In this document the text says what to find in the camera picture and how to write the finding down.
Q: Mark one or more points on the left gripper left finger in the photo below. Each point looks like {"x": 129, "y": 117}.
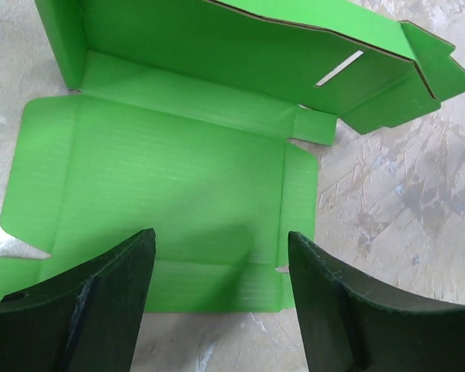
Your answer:
{"x": 84, "y": 319}

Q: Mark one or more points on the green paper box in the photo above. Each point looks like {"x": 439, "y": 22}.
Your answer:
{"x": 181, "y": 119}

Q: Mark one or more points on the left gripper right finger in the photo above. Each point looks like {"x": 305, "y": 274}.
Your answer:
{"x": 350, "y": 321}

